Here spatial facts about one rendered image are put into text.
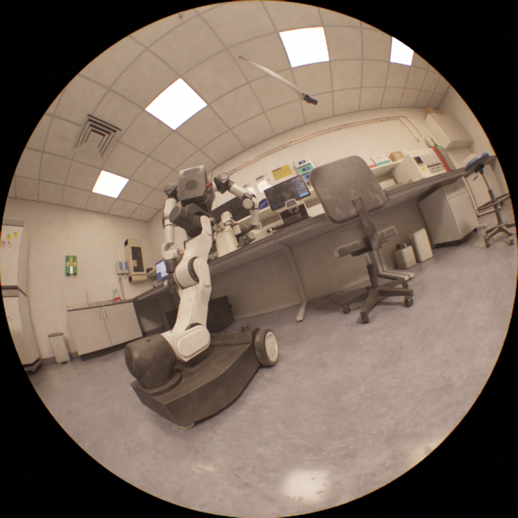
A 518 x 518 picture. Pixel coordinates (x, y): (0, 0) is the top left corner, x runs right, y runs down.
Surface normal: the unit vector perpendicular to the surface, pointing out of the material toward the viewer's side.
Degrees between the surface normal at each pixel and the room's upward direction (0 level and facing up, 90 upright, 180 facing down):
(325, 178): 90
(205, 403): 90
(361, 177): 90
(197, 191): 93
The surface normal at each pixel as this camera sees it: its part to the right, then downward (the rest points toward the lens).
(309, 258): -0.35, -0.02
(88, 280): 0.88, -0.34
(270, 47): 0.31, 0.94
